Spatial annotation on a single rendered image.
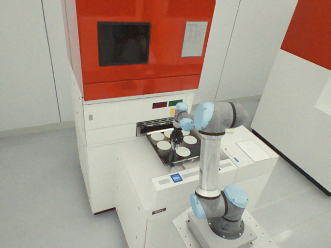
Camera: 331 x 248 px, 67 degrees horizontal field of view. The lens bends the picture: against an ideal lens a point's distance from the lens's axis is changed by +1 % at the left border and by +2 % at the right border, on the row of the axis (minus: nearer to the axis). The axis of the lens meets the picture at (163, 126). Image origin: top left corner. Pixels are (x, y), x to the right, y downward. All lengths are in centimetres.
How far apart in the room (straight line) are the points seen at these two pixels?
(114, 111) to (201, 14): 82
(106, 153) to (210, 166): 100
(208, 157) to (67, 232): 162
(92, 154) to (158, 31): 97
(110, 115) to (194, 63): 67
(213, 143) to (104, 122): 90
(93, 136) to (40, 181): 119
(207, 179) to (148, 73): 80
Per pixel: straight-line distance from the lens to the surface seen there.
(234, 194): 123
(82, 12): 140
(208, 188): 115
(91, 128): 175
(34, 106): 332
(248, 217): 158
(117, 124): 178
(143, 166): 169
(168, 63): 164
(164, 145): 175
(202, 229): 135
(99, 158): 193
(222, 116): 104
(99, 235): 235
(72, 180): 277
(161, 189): 138
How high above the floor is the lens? 199
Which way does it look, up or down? 34 degrees down
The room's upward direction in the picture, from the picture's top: 7 degrees clockwise
